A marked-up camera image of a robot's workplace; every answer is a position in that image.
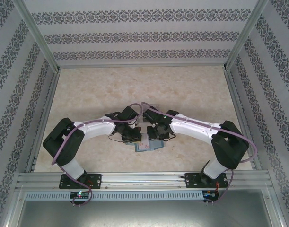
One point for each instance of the small circuit board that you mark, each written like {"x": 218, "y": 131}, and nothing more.
{"x": 79, "y": 195}
{"x": 210, "y": 194}

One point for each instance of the aluminium mounting rail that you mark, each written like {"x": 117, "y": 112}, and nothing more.
{"x": 144, "y": 180}

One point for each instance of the aluminium table side rail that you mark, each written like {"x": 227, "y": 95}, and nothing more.
{"x": 45, "y": 118}
{"x": 237, "y": 106}

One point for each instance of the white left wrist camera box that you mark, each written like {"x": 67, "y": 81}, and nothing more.
{"x": 137, "y": 120}

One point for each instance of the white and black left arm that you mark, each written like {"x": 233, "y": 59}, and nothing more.
{"x": 97, "y": 128}

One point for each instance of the teal leather card holder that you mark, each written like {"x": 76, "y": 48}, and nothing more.
{"x": 157, "y": 144}

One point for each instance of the aluminium frame post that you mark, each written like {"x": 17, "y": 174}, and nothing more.
{"x": 244, "y": 35}
{"x": 39, "y": 35}

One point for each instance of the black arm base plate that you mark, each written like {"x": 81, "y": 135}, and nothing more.
{"x": 94, "y": 180}
{"x": 191, "y": 180}

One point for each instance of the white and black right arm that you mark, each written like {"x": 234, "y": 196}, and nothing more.
{"x": 194, "y": 130}

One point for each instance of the aluminium rear frame bar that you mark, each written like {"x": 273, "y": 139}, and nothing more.
{"x": 142, "y": 65}

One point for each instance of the grey metal panel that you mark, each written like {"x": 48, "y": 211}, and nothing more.
{"x": 144, "y": 215}

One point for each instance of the white VIP blossom card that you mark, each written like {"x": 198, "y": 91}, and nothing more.
{"x": 144, "y": 142}

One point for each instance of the clear acrylic card stand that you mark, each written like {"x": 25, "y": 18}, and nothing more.
{"x": 155, "y": 106}

